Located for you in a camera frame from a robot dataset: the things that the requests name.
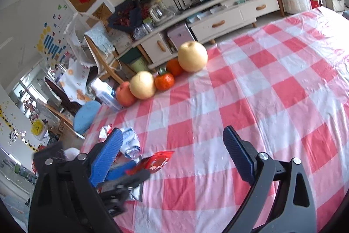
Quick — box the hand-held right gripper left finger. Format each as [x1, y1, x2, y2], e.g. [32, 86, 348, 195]
[28, 128, 124, 233]

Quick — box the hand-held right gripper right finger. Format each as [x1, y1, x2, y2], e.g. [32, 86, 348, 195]
[223, 126, 317, 233]

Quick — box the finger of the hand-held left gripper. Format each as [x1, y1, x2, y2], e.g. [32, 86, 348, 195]
[99, 169, 151, 216]
[105, 161, 137, 181]

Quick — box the red white wrapper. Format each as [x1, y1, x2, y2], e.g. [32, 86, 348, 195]
[98, 124, 113, 141]

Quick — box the small white bottle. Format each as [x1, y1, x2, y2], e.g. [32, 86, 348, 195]
[119, 127, 141, 159]

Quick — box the red snack wrapper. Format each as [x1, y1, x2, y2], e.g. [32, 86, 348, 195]
[125, 150, 175, 202]

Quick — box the yellow plastic bag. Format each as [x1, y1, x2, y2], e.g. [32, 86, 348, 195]
[31, 120, 44, 136]

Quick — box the blue cushioned stool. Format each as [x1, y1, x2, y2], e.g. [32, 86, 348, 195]
[73, 100, 102, 135]

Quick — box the dark wooden chair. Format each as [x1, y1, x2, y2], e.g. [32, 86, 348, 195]
[44, 77, 79, 113]

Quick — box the tall white bottle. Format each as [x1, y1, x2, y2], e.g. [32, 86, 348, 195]
[91, 77, 123, 111]

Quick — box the red apple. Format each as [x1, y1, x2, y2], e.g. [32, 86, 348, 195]
[116, 81, 137, 107]

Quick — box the red white checkered tablecloth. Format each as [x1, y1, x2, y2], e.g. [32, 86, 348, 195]
[80, 6, 349, 233]

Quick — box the orange print tablecloth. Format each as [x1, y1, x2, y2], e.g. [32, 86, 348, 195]
[58, 61, 94, 105]

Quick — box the yellow pear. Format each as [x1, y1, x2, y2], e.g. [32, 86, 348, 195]
[129, 71, 156, 100]
[178, 41, 208, 72]

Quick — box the light wooden chair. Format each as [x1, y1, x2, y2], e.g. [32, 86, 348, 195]
[83, 24, 126, 83]

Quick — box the leafy orange tangerine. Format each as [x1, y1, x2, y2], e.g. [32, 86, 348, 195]
[154, 69, 175, 91]

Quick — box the green waste bin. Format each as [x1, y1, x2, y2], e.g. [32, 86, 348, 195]
[128, 57, 149, 72]

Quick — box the white mesh food cover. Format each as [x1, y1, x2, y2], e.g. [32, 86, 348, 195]
[64, 13, 94, 66]

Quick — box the white knitted chair cover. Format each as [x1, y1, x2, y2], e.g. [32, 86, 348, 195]
[84, 23, 115, 55]

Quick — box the pack of small bottles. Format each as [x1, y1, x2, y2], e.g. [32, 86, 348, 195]
[133, 22, 154, 40]

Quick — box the pink storage box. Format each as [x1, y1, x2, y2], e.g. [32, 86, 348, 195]
[167, 23, 195, 49]

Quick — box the cream television cabinet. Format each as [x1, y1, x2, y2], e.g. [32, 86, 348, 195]
[118, 0, 285, 70]

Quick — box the dark wrapped flower bouquet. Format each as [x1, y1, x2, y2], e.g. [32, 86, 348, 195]
[107, 0, 145, 31]

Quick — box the white kettle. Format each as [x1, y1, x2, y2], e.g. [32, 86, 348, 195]
[149, 4, 169, 23]

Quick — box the wall sticker chart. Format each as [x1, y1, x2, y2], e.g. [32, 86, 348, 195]
[35, 4, 71, 64]

